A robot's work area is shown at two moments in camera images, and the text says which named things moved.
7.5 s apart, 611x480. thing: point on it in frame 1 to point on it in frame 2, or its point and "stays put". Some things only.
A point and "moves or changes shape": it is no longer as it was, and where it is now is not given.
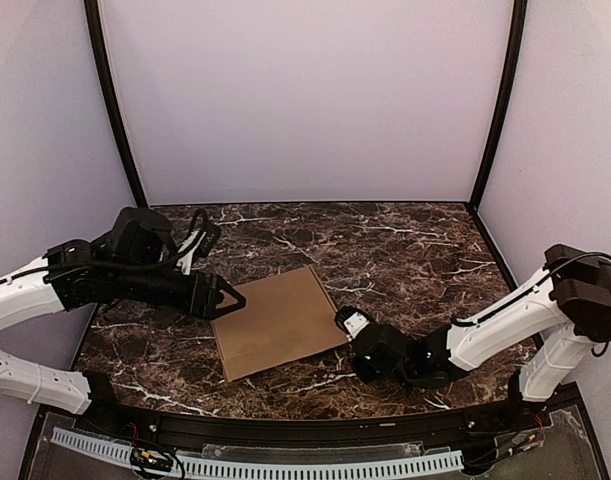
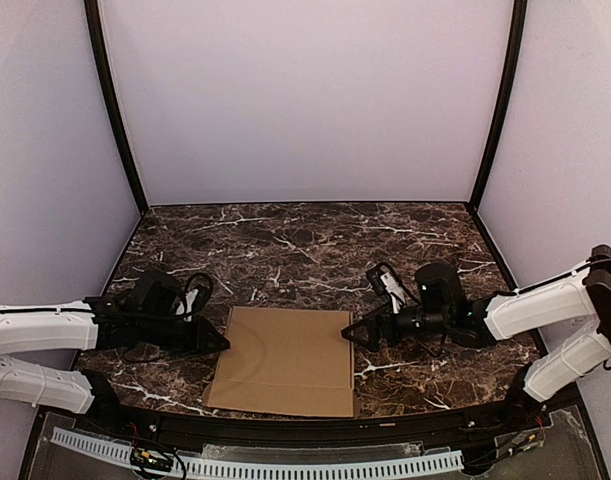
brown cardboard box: (286, 317) moves or changes shape
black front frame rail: (255, 433) stays put
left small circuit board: (151, 459) stays put
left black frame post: (104, 75) stays put
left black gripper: (202, 295) to (196, 332)
